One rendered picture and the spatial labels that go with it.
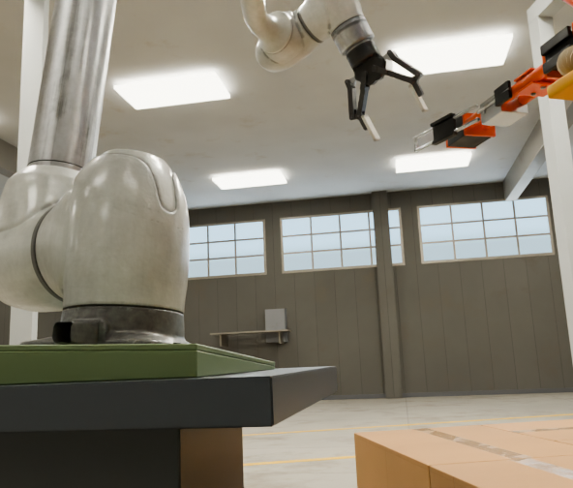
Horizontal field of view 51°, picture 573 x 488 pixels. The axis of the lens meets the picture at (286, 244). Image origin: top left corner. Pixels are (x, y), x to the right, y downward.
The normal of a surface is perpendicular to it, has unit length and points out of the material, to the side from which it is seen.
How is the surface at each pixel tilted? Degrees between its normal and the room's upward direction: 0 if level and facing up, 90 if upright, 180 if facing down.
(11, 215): 78
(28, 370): 90
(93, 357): 90
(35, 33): 90
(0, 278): 116
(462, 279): 90
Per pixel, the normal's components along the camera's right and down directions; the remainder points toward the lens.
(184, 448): 0.98, -0.07
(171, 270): 0.83, -0.09
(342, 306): -0.18, -0.18
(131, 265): 0.30, -0.19
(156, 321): 0.70, -0.25
